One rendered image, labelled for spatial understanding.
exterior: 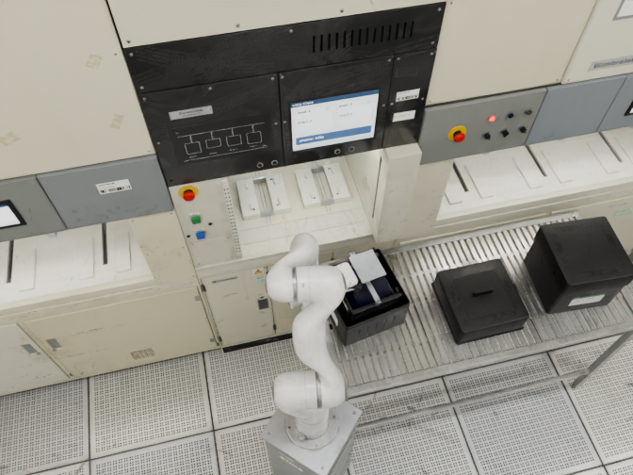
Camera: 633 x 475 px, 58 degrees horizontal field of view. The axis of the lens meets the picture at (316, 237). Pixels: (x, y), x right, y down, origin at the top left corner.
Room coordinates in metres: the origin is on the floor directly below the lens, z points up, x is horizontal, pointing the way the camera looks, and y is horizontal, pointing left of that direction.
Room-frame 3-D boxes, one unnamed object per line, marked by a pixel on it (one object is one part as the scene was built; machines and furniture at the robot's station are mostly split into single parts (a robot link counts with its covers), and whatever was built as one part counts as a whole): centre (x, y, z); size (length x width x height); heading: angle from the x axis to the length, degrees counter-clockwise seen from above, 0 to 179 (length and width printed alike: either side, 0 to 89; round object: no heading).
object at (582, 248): (1.23, -1.06, 0.89); 0.29 x 0.29 x 0.25; 10
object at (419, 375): (1.17, -0.66, 0.38); 1.30 x 0.60 x 0.76; 104
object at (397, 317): (1.11, -0.18, 0.85); 0.28 x 0.28 x 0.17; 23
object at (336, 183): (1.65, -0.02, 0.89); 0.22 x 0.21 x 0.04; 14
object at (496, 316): (1.11, -0.67, 0.83); 0.29 x 0.29 x 0.13; 14
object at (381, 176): (1.73, 0.17, 0.98); 0.95 x 0.88 x 1.95; 14
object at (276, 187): (1.59, 0.24, 0.89); 0.22 x 0.21 x 0.04; 14
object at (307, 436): (0.62, 0.01, 0.85); 0.19 x 0.19 x 0.18
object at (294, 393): (0.62, 0.05, 1.07); 0.19 x 0.12 x 0.24; 94
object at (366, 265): (1.10, -0.18, 0.93); 0.24 x 0.20 x 0.32; 23
